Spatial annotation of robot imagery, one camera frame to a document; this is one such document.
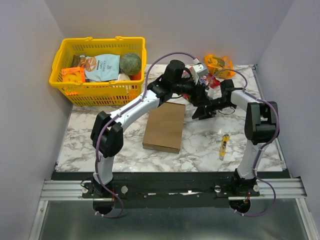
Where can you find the beige round bun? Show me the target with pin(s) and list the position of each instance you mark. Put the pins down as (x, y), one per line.
(123, 77)

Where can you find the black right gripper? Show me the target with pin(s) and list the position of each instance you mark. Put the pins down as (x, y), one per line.
(208, 109)

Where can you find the aluminium rail frame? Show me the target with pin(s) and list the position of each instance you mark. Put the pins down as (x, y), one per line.
(207, 146)

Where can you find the red snack bag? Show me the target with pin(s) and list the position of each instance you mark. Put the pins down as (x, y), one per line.
(208, 81)

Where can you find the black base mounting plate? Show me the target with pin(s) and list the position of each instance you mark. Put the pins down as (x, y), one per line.
(168, 190)

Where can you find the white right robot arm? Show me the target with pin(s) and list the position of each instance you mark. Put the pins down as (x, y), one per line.
(261, 127)

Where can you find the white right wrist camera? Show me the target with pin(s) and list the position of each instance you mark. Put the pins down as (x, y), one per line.
(210, 92)

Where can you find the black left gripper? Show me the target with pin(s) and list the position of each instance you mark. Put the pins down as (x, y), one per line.
(198, 95)

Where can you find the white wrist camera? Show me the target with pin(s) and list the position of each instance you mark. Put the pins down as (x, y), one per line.
(198, 70)
(210, 92)

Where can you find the light blue chips bag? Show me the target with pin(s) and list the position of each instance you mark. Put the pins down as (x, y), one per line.
(100, 68)

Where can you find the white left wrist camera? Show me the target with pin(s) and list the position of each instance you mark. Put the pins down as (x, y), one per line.
(198, 70)

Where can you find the brown cardboard express box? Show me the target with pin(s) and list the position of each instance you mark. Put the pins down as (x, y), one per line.
(164, 128)

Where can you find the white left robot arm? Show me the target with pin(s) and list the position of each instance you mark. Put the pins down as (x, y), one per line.
(108, 130)

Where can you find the orange yellow snack bag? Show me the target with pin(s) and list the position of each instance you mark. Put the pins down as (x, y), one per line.
(215, 64)

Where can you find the yellow plastic shopping basket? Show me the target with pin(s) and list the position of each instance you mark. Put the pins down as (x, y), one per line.
(109, 93)

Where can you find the green round melon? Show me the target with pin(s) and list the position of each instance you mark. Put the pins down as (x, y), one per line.
(130, 64)

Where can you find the yellow utility knife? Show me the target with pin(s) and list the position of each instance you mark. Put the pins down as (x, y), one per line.
(223, 146)

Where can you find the orange round fruit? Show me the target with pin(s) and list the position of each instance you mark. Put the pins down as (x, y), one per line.
(136, 77)

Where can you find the orange snack box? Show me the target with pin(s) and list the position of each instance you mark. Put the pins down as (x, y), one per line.
(73, 75)

